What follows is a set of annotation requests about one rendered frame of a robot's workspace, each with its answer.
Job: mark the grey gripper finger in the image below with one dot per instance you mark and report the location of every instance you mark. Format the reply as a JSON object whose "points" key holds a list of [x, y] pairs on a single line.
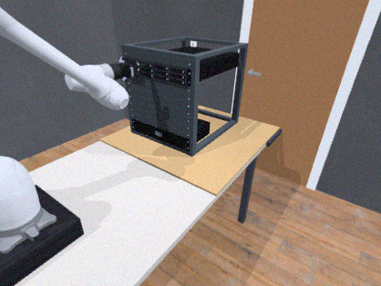
{"points": [[136, 69], [135, 64]]}

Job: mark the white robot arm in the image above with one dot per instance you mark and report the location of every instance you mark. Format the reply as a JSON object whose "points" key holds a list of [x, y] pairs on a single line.
{"points": [[21, 216]]}

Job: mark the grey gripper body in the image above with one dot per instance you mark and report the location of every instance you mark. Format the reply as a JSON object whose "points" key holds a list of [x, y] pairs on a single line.
{"points": [[116, 69]]}

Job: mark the dark grey rack frame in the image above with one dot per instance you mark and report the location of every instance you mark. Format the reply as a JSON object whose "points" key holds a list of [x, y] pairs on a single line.
{"points": [[168, 113]]}

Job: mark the light wooden board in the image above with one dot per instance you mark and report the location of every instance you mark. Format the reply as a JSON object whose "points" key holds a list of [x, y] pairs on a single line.
{"points": [[212, 168]]}

